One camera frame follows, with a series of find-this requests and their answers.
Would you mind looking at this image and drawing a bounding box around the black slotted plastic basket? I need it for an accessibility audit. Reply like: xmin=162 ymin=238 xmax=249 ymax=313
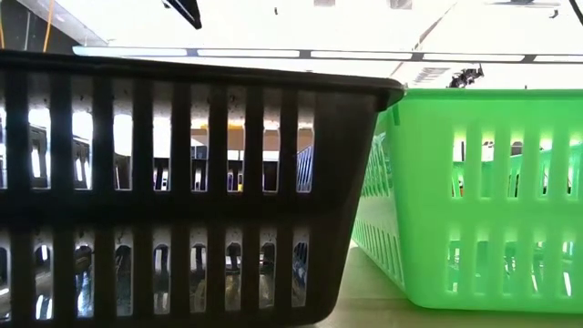
xmin=0 ymin=48 xmax=405 ymax=328

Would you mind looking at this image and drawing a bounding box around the green slotted plastic basket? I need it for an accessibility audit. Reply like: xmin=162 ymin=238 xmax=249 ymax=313
xmin=350 ymin=87 xmax=583 ymax=315

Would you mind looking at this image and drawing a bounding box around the ceiling light strip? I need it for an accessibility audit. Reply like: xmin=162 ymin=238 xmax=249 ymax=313
xmin=71 ymin=45 xmax=583 ymax=64

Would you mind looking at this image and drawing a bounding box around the black angled bar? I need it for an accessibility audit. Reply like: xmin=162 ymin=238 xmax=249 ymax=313
xmin=161 ymin=0 xmax=203 ymax=31

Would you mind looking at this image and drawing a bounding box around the yellow cable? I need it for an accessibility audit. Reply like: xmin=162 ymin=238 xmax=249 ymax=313
xmin=42 ymin=0 xmax=56 ymax=53

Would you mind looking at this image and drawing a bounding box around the thin black cable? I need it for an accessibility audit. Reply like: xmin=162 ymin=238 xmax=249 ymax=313
xmin=568 ymin=0 xmax=583 ymax=26

